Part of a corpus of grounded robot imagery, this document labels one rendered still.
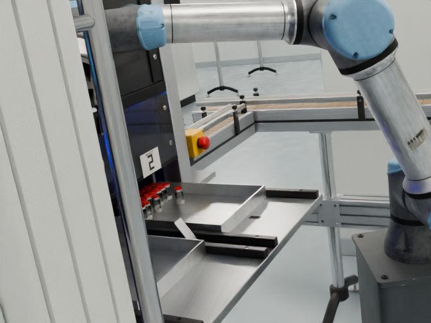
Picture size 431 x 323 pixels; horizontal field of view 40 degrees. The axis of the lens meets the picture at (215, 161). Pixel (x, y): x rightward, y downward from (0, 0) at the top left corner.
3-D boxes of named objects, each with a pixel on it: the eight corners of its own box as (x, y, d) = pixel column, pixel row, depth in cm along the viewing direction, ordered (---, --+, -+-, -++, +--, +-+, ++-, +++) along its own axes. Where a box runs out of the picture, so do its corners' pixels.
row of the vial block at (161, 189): (131, 223, 156) (127, 206, 155) (167, 197, 171) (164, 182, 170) (138, 223, 155) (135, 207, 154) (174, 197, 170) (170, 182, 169)
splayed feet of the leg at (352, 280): (313, 346, 241) (310, 316, 236) (348, 284, 282) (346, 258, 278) (333, 349, 237) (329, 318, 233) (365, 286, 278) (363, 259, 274)
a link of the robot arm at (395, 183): (429, 196, 143) (426, 142, 139) (458, 216, 130) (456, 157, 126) (380, 206, 142) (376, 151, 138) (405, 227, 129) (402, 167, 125)
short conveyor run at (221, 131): (170, 196, 184) (161, 147, 179) (129, 194, 191) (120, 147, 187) (259, 132, 240) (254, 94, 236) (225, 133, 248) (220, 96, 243)
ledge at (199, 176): (158, 189, 186) (156, 183, 185) (179, 175, 197) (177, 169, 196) (196, 190, 179) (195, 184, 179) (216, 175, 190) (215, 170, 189)
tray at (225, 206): (106, 229, 155) (104, 216, 154) (160, 192, 177) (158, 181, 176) (222, 238, 139) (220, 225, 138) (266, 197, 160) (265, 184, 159)
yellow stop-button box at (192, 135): (174, 157, 181) (170, 134, 179) (186, 150, 187) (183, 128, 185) (196, 158, 177) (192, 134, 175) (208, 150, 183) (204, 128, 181)
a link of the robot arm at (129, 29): (160, 1, 111) (100, 8, 110) (163, 2, 100) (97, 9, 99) (165, 44, 113) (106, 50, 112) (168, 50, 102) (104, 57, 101)
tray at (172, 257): (9, 295, 127) (5, 281, 126) (87, 242, 148) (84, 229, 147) (140, 317, 111) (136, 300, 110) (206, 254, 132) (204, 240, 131)
